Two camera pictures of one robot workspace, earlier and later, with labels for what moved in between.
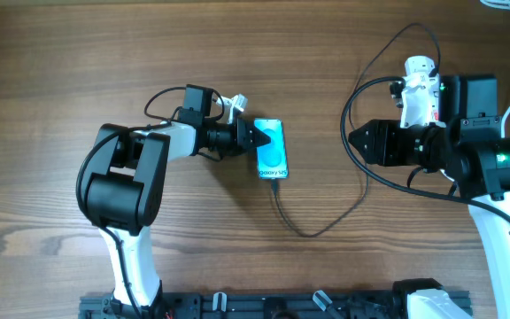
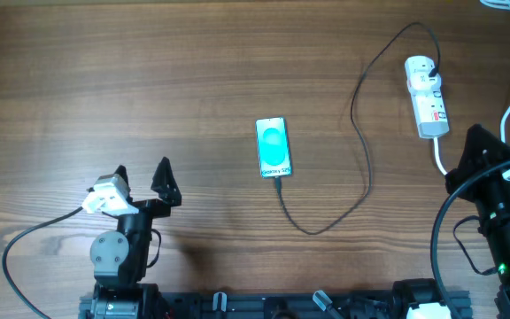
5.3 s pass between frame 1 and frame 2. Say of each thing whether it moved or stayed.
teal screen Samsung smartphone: stayed
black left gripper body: moved
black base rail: stayed
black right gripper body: moved
